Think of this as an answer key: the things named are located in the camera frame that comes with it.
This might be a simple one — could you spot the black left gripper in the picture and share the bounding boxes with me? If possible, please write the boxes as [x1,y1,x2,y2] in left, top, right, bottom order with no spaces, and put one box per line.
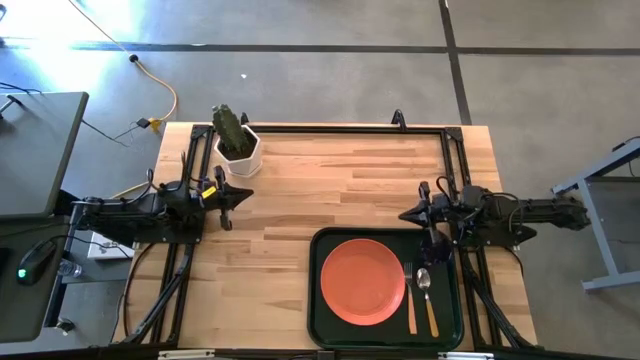
[196,165,255,233]

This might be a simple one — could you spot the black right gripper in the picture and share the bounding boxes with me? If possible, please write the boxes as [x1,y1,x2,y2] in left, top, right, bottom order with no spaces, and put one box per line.
[397,180,455,246]

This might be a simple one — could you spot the orange round plate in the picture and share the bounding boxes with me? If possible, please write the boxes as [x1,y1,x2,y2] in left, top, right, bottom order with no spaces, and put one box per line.
[320,238,407,327]

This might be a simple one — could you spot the fork with wooden handle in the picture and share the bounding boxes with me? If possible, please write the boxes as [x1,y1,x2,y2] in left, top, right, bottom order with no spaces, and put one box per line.
[402,261,419,336]

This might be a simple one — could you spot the spoon with wooden handle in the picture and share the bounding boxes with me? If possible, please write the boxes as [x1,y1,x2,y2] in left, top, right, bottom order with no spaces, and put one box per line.
[415,267,441,339]

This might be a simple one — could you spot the dark green rectangular tray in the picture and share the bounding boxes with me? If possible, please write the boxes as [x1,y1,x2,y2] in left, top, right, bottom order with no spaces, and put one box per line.
[306,226,465,352]

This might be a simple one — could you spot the white hexagonal plant pot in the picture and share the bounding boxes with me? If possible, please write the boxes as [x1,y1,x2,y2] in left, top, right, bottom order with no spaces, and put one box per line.
[213,124,264,179]

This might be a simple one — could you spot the white printed box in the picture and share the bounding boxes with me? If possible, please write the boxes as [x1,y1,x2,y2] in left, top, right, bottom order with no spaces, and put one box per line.
[87,230,136,261]

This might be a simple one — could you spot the clear plastic water bottle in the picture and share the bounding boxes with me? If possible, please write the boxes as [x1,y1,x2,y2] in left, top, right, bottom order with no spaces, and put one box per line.
[57,259,83,279]

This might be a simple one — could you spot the grey desk top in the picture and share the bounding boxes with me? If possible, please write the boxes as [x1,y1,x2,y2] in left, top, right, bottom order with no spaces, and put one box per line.
[0,91,90,221]

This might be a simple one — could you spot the black device with light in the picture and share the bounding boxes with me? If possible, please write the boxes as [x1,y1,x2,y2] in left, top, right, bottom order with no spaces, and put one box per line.
[15,239,58,287]

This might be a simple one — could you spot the dark desk top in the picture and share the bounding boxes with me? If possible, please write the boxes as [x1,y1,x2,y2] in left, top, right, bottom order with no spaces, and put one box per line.
[0,214,72,344]

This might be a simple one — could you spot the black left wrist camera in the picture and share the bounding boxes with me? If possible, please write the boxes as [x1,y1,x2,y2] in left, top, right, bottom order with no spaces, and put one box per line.
[160,180,195,207]

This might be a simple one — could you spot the black aluminium table frame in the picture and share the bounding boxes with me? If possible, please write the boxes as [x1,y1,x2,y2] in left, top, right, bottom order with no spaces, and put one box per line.
[121,121,539,351]

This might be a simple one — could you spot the yellow extension cable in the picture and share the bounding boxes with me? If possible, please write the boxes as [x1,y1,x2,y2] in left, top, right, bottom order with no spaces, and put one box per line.
[67,0,179,134]

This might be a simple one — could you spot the black thin floor cable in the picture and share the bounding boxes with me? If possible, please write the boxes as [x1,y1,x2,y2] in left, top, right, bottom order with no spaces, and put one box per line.
[79,117,144,148]

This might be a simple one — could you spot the grey metal table frame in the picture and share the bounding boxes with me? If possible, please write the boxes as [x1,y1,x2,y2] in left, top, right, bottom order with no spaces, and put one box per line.
[551,137,640,294]

